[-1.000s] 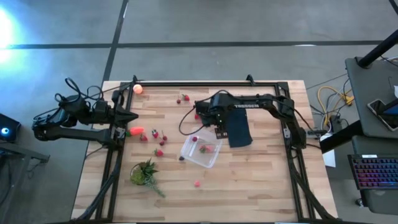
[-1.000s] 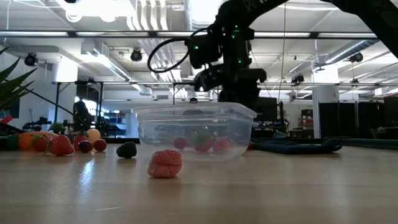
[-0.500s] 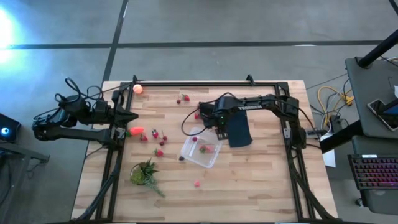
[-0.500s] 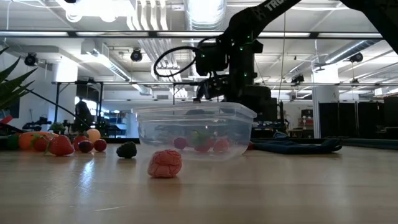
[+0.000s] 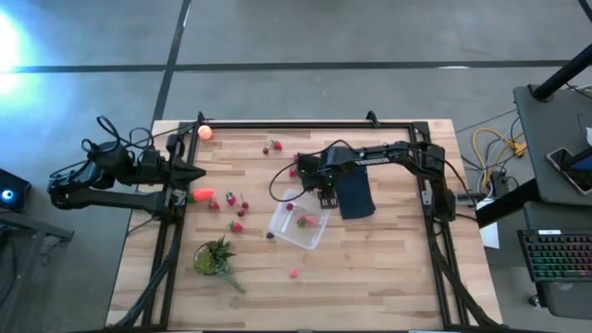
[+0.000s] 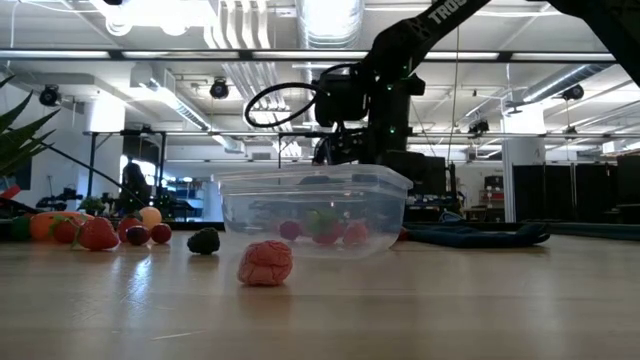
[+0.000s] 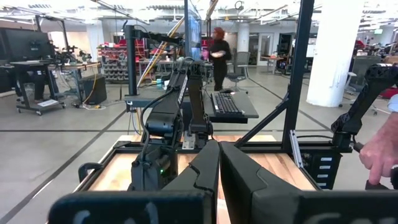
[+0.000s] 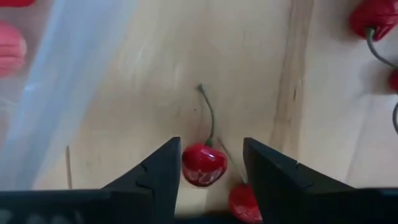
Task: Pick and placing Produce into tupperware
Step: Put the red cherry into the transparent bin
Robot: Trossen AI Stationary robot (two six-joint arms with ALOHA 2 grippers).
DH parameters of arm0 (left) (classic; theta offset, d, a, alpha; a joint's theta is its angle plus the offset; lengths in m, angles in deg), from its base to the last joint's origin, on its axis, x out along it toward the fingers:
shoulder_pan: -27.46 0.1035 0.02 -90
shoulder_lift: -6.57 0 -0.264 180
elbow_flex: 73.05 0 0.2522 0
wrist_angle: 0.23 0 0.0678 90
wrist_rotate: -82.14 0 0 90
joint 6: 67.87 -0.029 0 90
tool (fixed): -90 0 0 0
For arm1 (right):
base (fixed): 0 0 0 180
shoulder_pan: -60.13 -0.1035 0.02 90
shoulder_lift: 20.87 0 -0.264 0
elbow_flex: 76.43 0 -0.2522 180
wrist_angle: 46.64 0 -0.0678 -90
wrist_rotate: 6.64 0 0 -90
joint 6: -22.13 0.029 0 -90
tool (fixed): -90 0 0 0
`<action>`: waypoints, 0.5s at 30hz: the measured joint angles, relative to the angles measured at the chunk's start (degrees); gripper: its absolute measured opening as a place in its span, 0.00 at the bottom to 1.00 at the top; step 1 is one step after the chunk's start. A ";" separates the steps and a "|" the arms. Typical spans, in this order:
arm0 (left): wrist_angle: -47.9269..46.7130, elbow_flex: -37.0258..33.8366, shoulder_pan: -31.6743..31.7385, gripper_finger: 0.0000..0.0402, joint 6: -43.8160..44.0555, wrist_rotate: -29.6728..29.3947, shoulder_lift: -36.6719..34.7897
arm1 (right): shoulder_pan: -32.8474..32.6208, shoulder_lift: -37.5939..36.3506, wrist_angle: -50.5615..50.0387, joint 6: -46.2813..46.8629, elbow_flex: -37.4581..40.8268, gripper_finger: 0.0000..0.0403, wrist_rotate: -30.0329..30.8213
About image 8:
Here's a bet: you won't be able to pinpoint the small pink fruit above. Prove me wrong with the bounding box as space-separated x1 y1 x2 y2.
0 20 28 78

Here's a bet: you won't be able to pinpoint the clear plastic tupperware container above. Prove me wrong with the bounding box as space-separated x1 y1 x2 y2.
0 0 139 191

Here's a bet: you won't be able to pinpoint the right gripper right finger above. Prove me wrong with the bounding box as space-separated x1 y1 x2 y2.
243 138 354 223

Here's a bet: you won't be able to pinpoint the red cherry with stem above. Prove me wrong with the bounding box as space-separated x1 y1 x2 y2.
181 83 228 188
388 68 398 135
216 136 264 224
348 0 398 68

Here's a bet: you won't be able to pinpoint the red strawberry green leaves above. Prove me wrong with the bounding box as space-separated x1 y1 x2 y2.
0 0 37 8

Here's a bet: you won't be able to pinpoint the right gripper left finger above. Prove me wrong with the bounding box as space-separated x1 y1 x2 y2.
102 136 182 218

